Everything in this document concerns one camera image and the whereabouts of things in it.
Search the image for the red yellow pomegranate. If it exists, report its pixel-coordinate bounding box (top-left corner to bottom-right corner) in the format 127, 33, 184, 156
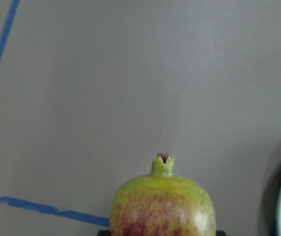
110, 153, 217, 236

